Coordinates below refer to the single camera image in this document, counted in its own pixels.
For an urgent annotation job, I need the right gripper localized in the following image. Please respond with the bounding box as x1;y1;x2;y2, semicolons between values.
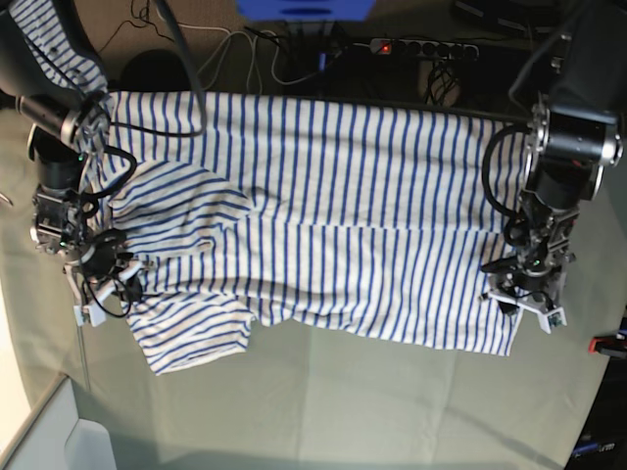
63;229;145;327

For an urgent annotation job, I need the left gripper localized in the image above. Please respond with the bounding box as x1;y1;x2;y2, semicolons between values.
480;256;567;333

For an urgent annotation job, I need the blue white striped t-shirt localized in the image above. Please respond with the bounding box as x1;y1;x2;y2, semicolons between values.
8;1;520;375

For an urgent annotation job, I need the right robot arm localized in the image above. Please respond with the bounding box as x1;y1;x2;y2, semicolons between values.
1;1;144;326

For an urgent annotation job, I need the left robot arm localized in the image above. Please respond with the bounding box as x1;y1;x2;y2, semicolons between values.
481;1;626;332

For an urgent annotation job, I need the red black right clamp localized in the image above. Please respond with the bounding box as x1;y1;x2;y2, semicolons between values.
588;330;627;360

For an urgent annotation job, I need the white plastic bin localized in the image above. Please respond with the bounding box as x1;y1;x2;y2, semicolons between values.
1;374;117;470

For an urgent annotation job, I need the black round stool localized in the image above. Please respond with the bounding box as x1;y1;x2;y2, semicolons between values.
119;49;191;92

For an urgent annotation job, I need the green table cloth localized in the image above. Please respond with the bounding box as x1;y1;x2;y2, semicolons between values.
1;110;626;469

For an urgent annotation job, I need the white power strip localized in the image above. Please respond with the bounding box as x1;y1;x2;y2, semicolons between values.
368;38;480;62

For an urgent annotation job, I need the white looped cable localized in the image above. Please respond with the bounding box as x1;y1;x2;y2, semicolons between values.
193;23;322;96

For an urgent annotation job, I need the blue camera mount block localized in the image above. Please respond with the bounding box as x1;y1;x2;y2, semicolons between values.
236;0;375;22

